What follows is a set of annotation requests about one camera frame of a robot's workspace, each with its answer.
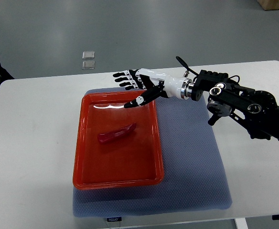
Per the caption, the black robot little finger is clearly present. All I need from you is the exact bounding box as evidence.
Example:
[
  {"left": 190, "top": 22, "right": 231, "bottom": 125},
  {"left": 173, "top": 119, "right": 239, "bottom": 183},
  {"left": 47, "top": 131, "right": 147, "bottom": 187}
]
[{"left": 125, "top": 85, "right": 146, "bottom": 90}]

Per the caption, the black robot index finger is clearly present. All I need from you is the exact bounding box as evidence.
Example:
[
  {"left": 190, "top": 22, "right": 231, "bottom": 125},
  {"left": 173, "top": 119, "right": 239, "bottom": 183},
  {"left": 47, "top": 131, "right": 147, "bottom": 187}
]
[{"left": 113, "top": 69, "right": 138, "bottom": 77}]

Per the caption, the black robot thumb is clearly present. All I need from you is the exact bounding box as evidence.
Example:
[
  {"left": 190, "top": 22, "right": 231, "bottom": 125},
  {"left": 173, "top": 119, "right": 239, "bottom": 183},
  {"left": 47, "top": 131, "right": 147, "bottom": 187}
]
[{"left": 124, "top": 85, "right": 164, "bottom": 108}]

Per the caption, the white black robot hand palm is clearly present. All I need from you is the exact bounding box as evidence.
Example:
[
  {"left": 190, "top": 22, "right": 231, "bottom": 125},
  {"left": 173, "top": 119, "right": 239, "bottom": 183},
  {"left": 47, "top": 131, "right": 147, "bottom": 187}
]
[{"left": 136, "top": 68, "right": 186, "bottom": 98}]

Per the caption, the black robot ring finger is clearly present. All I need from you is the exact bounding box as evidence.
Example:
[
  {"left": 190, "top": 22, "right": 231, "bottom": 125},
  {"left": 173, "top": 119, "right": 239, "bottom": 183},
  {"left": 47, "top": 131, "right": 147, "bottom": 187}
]
[{"left": 119, "top": 80, "right": 141, "bottom": 87}]

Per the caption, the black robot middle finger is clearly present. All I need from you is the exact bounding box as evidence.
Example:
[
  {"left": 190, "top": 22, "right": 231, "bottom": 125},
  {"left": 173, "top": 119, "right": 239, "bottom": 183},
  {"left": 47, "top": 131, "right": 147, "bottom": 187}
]
[{"left": 115, "top": 75, "right": 138, "bottom": 82}]

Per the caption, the red pepper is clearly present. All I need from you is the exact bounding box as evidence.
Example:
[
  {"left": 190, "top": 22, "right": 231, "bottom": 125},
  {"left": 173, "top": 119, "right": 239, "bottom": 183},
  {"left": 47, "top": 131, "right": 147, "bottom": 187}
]
[{"left": 97, "top": 123, "right": 137, "bottom": 144}]

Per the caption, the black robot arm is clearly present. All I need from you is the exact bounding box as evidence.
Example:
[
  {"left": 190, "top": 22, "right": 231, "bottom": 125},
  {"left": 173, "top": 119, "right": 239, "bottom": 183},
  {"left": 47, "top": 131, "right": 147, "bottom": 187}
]
[{"left": 113, "top": 56, "right": 279, "bottom": 141}]

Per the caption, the red plastic tray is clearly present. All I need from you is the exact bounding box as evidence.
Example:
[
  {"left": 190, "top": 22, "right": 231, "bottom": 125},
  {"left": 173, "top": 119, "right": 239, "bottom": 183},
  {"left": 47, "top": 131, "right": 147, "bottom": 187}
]
[{"left": 73, "top": 91, "right": 164, "bottom": 190}]

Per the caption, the upper silver floor plate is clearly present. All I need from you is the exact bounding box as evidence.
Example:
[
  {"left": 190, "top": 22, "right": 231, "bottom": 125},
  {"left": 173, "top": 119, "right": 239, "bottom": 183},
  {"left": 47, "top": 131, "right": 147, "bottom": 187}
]
[{"left": 82, "top": 51, "right": 95, "bottom": 60}]

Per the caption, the grey-blue mesh mat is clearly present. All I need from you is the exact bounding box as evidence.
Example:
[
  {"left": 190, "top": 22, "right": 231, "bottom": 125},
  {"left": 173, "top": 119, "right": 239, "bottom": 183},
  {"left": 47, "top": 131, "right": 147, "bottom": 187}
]
[{"left": 73, "top": 88, "right": 232, "bottom": 218}]

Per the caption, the cardboard box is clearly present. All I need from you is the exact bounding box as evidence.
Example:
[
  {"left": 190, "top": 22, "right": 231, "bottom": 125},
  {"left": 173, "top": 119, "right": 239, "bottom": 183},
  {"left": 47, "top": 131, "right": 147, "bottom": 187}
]
[{"left": 257, "top": 0, "right": 279, "bottom": 10}]

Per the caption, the black mat label tag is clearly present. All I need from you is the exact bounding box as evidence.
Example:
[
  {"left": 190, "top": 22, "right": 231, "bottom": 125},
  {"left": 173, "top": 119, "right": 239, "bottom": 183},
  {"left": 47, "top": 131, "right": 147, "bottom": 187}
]
[{"left": 107, "top": 217, "right": 122, "bottom": 222}]

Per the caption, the white table leg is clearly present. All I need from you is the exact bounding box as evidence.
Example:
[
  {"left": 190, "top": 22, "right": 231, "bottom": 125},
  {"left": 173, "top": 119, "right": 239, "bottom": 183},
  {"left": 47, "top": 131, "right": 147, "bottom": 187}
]
[{"left": 234, "top": 218, "right": 248, "bottom": 229}]

